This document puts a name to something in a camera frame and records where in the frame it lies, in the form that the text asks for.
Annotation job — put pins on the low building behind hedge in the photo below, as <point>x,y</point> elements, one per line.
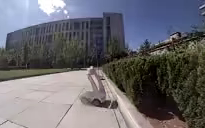
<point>176,38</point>

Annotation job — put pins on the green hedge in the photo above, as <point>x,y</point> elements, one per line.
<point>176,76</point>

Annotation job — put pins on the pale concrete bench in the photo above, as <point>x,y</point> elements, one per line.
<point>95,90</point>

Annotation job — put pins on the pale concrete kerb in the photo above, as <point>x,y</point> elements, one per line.
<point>126,106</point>

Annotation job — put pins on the large curved grey building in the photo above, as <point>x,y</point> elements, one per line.
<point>73,31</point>

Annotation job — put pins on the row of trees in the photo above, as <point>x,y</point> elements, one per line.
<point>46,55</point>

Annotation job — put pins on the pale concrete slab pavement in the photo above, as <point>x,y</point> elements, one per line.
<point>40,96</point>

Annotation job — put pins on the grass lawn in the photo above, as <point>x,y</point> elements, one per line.
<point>20,73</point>

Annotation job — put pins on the bare brown soil strip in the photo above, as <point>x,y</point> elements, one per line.
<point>163,120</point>

